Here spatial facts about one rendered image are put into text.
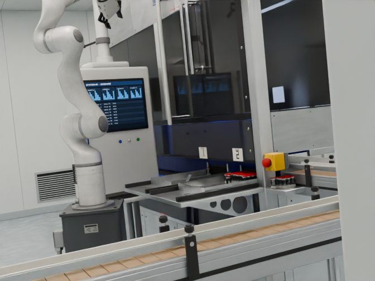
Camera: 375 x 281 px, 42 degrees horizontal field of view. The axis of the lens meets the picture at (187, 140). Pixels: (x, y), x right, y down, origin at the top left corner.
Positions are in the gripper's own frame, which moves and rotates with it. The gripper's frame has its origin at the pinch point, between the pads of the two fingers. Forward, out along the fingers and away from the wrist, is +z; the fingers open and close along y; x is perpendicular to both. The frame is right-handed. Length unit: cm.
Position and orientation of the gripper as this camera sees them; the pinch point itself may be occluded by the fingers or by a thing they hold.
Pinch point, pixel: (114, 21)
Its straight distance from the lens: 262.6
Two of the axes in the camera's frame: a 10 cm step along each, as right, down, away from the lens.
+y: 6.0, -7.0, 3.9
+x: -7.7, -3.7, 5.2
